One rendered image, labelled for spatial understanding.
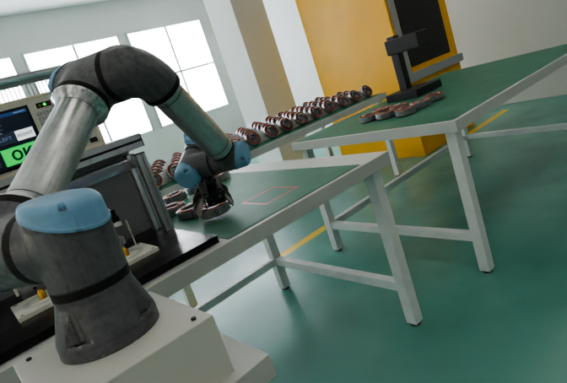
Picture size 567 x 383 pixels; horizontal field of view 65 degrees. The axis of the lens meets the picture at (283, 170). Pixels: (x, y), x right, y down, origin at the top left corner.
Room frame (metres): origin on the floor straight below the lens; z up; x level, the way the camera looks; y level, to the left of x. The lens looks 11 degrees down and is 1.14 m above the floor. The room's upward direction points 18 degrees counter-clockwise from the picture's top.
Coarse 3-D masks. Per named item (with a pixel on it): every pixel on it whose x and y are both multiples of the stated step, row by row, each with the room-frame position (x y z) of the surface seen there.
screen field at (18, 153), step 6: (24, 144) 1.35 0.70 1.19; (30, 144) 1.36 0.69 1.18; (6, 150) 1.32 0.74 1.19; (12, 150) 1.33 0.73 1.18; (18, 150) 1.34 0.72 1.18; (24, 150) 1.35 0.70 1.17; (6, 156) 1.32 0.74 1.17; (12, 156) 1.32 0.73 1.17; (18, 156) 1.33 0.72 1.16; (24, 156) 1.34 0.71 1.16; (6, 162) 1.31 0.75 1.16; (12, 162) 1.32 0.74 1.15; (18, 162) 1.33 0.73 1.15
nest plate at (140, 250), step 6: (132, 246) 1.39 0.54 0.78; (138, 246) 1.37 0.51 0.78; (144, 246) 1.34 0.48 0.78; (150, 246) 1.32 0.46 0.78; (156, 246) 1.30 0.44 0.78; (132, 252) 1.32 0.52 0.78; (138, 252) 1.30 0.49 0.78; (144, 252) 1.28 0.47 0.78; (150, 252) 1.28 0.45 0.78; (132, 258) 1.26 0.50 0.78; (138, 258) 1.26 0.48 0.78
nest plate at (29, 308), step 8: (32, 296) 1.21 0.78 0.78; (48, 296) 1.17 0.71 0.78; (24, 304) 1.17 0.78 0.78; (32, 304) 1.15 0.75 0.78; (40, 304) 1.12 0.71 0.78; (48, 304) 1.11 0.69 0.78; (16, 312) 1.12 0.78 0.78; (24, 312) 1.10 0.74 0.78; (32, 312) 1.08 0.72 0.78; (24, 320) 1.07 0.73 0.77
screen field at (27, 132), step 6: (12, 132) 1.34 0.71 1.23; (18, 132) 1.35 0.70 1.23; (24, 132) 1.36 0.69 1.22; (30, 132) 1.37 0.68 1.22; (0, 138) 1.32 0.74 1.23; (6, 138) 1.33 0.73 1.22; (12, 138) 1.34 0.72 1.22; (18, 138) 1.34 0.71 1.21; (24, 138) 1.35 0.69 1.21; (0, 144) 1.32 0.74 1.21; (6, 144) 1.32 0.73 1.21
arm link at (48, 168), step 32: (64, 64) 1.02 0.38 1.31; (96, 64) 0.96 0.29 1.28; (64, 96) 0.93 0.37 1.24; (96, 96) 0.95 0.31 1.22; (64, 128) 0.87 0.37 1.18; (32, 160) 0.80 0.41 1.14; (64, 160) 0.82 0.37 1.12; (32, 192) 0.75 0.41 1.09; (0, 224) 0.66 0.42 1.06; (0, 256) 0.63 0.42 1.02; (0, 288) 0.66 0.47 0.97
